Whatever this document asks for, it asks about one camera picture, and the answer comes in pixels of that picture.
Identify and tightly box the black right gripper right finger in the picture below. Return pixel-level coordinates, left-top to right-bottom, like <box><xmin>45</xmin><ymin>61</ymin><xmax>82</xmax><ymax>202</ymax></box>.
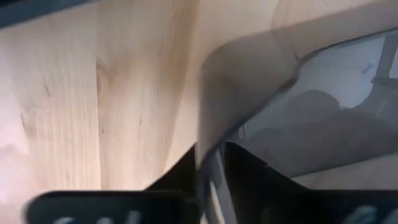
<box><xmin>224</xmin><ymin>141</ymin><xmax>308</xmax><ymax>192</ymax></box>

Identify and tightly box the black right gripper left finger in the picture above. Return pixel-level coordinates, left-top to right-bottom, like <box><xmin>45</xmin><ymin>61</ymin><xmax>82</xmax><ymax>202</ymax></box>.
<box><xmin>144</xmin><ymin>144</ymin><xmax>200</xmax><ymax>192</ymax></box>

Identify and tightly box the dark grey plastic basket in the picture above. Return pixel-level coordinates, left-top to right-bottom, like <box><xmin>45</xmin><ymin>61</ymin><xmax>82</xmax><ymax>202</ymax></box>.
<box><xmin>195</xmin><ymin>7</ymin><xmax>398</xmax><ymax>224</ymax></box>

